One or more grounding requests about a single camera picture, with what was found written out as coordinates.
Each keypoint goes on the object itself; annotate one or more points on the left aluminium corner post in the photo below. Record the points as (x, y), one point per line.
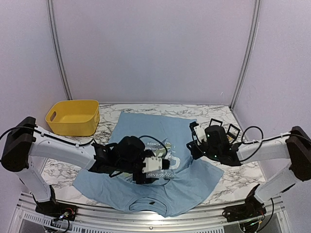
(57, 49)

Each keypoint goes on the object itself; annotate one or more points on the aluminium front rail frame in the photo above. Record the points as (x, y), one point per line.
(102, 219)

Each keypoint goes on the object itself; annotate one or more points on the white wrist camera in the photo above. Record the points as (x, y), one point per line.
(198, 132)
(154, 164)

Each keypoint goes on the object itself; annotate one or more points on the aluminium corner post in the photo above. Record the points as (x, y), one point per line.
(248, 52)
(57, 49)

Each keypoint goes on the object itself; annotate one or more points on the right aluminium corner post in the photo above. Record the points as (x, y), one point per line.
(248, 52)

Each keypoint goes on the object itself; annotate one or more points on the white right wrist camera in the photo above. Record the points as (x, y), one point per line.
(198, 132)

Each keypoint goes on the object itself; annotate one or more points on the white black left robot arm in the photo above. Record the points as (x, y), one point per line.
(27, 140)

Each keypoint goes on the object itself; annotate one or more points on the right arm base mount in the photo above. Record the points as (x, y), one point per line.
(242, 212)

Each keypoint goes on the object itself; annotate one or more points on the yellow plastic basket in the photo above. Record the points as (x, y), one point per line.
(74, 117)

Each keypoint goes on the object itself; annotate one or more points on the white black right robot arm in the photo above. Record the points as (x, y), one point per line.
(294, 145)

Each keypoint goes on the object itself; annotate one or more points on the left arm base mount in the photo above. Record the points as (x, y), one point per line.
(57, 210)

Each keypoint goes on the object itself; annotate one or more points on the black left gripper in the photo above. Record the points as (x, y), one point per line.
(142, 178)

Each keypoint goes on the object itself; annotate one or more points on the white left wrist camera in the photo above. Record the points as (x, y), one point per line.
(154, 164)

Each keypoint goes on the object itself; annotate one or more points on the black brooch box lid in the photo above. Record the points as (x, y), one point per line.
(233, 132)

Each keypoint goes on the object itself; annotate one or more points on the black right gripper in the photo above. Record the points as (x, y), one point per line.
(194, 149)

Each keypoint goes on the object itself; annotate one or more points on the light blue printed t-shirt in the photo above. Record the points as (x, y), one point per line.
(183, 186)

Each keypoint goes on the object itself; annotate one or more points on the black brooch box base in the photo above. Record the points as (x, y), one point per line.
(215, 122)

